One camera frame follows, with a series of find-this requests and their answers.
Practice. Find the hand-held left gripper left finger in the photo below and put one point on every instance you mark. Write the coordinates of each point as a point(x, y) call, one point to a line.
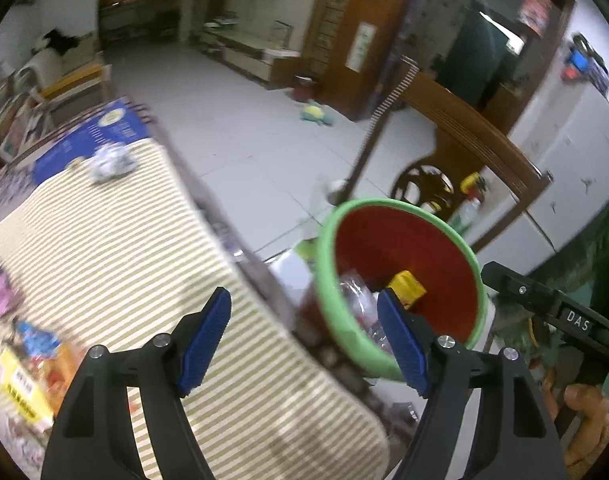
point(207, 340)

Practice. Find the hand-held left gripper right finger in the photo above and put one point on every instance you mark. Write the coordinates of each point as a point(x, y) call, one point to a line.
point(402, 345)

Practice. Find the clear plastic bag red label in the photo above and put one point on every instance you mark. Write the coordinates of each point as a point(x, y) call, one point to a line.
point(357, 300)

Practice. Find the red bucket with green rim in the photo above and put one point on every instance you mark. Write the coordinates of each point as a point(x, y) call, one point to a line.
point(419, 245)

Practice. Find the person's right hand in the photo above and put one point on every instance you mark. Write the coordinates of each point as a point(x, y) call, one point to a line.
point(591, 410)

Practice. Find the yellow checked cloth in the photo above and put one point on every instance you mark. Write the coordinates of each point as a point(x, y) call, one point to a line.
point(109, 240)

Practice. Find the red yellow bottle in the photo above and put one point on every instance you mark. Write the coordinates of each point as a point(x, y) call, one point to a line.
point(472, 202)

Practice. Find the orange snack packet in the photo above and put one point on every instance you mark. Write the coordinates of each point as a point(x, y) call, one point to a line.
point(49, 360)

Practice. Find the white refrigerator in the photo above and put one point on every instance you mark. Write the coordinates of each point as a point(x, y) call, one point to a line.
point(569, 150)

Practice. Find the white round floor object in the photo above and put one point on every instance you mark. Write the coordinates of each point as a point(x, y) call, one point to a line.
point(337, 191)

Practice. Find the long yellow box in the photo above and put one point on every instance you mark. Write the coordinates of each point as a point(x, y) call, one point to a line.
point(22, 390)

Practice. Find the crumpled white paper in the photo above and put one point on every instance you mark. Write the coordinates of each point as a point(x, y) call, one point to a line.
point(109, 162)

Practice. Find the wooden chair with curved back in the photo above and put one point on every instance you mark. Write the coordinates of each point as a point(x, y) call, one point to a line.
point(464, 120)

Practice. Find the blue book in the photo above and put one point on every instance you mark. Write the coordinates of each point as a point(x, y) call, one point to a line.
point(89, 135)

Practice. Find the green plush toy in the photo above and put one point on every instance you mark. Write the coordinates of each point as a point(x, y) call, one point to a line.
point(317, 114)

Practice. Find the small red bin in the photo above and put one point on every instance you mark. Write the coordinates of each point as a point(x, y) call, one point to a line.
point(304, 89)

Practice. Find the yellow wooden bench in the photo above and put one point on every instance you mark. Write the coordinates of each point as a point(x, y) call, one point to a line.
point(74, 82)

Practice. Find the television cabinet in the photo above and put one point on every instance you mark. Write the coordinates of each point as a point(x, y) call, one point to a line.
point(249, 50)

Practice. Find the white folding rack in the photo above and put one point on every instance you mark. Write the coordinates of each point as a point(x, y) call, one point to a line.
point(9, 110)

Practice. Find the carved wooden partition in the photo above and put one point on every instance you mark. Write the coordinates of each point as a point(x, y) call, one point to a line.
point(334, 25)

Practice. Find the black white plush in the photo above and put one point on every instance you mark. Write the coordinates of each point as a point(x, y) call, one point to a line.
point(54, 42)

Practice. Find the short wall scroll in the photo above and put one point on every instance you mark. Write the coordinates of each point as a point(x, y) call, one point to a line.
point(360, 46)

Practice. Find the red wall poster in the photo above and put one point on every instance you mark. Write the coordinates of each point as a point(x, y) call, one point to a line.
point(536, 10)

